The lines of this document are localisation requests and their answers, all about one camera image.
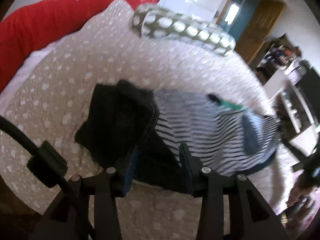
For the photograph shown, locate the black and white striped pants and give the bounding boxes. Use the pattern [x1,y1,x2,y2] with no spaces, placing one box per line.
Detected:
[153,90,280,176]

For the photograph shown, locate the black folded garment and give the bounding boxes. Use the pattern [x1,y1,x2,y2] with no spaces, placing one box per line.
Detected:
[75,80,190,196]

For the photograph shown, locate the beige dotted quilt bedspread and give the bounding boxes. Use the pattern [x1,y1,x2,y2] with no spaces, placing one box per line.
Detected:
[1,0,294,239]

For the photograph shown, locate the white shelf unit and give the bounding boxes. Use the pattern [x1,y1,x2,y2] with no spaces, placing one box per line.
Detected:
[254,33,320,170]

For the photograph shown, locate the white bed sheet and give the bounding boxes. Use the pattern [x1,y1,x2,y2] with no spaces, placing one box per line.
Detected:
[0,39,66,100]

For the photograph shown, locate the long red bolster pillow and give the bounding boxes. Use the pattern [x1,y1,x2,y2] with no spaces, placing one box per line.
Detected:
[1,0,160,89]

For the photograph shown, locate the teal door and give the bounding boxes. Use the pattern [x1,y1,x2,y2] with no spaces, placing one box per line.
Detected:
[216,0,285,64]

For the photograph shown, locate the olive white dotted pillow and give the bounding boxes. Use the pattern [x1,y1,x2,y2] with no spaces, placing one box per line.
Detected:
[132,4,236,56]

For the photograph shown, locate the black cable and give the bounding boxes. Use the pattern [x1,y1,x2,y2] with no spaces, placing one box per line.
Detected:
[0,114,69,189]

